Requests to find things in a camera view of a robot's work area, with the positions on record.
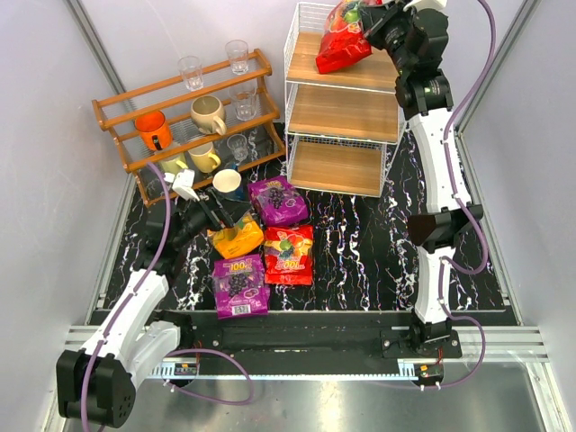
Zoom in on orange mug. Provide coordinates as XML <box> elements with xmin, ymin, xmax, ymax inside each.
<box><xmin>135</xmin><ymin>111</ymin><xmax>173</xmax><ymax>152</ymax></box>

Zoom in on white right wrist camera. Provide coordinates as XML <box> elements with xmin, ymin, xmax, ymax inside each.
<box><xmin>403</xmin><ymin>0</ymin><xmax>447</xmax><ymax>12</ymax></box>

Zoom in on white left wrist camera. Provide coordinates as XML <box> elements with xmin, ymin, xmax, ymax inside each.
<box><xmin>164</xmin><ymin>169</ymin><xmax>200</xmax><ymax>202</ymax></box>

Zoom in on clear glass shelf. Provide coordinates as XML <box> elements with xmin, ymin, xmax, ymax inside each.
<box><xmin>229</xmin><ymin>81</ymin><xmax>257</xmax><ymax>122</ymax></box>
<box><xmin>227</xmin><ymin>134</ymin><xmax>248</xmax><ymax>164</ymax></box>

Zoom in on purple candy bag back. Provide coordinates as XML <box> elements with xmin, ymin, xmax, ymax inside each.
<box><xmin>247</xmin><ymin>175</ymin><xmax>309</xmax><ymax>227</ymax></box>

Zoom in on orange candy bag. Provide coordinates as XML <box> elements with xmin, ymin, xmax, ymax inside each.
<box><xmin>208</xmin><ymin>212</ymin><xmax>264</xmax><ymax>259</ymax></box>

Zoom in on clear glass bottom shelf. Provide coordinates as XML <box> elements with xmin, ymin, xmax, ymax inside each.
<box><xmin>227</xmin><ymin>134</ymin><xmax>248</xmax><ymax>164</ymax></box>

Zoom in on white wire wooden shelf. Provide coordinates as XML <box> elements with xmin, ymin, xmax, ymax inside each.
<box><xmin>283</xmin><ymin>2</ymin><xmax>406</xmax><ymax>197</ymax></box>

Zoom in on clear glass middle shelf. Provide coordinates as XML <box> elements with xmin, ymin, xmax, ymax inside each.
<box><xmin>229</xmin><ymin>81</ymin><xmax>257</xmax><ymax>122</ymax></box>

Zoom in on wooden cup rack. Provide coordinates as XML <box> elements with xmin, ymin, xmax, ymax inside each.
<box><xmin>92</xmin><ymin>49</ymin><xmax>286</xmax><ymax>206</ymax></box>

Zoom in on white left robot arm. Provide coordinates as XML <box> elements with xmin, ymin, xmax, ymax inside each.
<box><xmin>56</xmin><ymin>162</ymin><xmax>249</xmax><ymax>431</ymax></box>

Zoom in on pale green mug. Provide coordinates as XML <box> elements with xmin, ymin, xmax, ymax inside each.
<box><xmin>159</xmin><ymin>153</ymin><xmax>188</xmax><ymax>176</ymax></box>

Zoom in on clear glass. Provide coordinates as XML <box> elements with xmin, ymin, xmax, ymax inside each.
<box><xmin>177</xmin><ymin>56</ymin><xmax>203</xmax><ymax>92</ymax></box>
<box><xmin>225</xmin><ymin>40</ymin><xmax>249</xmax><ymax>75</ymax></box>

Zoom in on red candy bag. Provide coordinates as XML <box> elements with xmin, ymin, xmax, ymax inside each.
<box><xmin>316</xmin><ymin>1</ymin><xmax>373</xmax><ymax>75</ymax></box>
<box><xmin>264</xmin><ymin>225</ymin><xmax>313</xmax><ymax>286</ymax></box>

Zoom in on blue mug white inside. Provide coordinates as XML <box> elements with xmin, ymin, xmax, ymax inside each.
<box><xmin>212</xmin><ymin>168</ymin><xmax>246</xmax><ymax>201</ymax></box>

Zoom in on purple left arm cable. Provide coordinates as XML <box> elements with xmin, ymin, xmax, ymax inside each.
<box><xmin>80</xmin><ymin>161</ymin><xmax>256</xmax><ymax>432</ymax></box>

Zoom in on yellow mug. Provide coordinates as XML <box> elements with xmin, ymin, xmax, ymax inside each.
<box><xmin>188</xmin><ymin>142</ymin><xmax>221</xmax><ymax>174</ymax></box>

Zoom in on purple candy bag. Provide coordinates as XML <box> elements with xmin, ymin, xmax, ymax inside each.
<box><xmin>212</xmin><ymin>254</ymin><xmax>270</xmax><ymax>320</ymax></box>
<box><xmin>247</xmin><ymin>175</ymin><xmax>309</xmax><ymax>227</ymax></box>

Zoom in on clear glass top right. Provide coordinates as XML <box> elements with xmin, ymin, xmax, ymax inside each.
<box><xmin>225</xmin><ymin>40</ymin><xmax>249</xmax><ymax>75</ymax></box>

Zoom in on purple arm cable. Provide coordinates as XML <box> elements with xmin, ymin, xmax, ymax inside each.
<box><xmin>373</xmin><ymin>0</ymin><xmax>496</xmax><ymax>391</ymax></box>
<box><xmin>80</xmin><ymin>161</ymin><xmax>256</xmax><ymax>432</ymax></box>

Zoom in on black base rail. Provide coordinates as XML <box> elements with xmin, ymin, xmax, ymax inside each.
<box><xmin>136</xmin><ymin>310</ymin><xmax>463</xmax><ymax>359</ymax></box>

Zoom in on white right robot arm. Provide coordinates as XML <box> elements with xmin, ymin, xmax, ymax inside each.
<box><xmin>362</xmin><ymin>1</ymin><xmax>483</xmax><ymax>356</ymax></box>

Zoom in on clear glass top left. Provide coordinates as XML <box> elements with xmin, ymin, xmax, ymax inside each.
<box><xmin>177</xmin><ymin>56</ymin><xmax>203</xmax><ymax>92</ymax></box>

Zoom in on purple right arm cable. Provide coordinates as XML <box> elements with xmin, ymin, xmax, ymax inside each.
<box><xmin>373</xmin><ymin>0</ymin><xmax>496</xmax><ymax>391</ymax></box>

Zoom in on beige round mug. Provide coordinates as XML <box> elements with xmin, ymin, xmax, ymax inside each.
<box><xmin>190</xmin><ymin>95</ymin><xmax>227</xmax><ymax>136</ymax></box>

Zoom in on purple candy bag front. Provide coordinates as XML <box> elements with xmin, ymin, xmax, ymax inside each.
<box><xmin>212</xmin><ymin>254</ymin><xmax>270</xmax><ymax>320</ymax></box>

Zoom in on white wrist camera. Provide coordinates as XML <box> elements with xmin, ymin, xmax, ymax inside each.
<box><xmin>403</xmin><ymin>0</ymin><xmax>447</xmax><ymax>12</ymax></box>
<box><xmin>164</xmin><ymin>169</ymin><xmax>200</xmax><ymax>202</ymax></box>

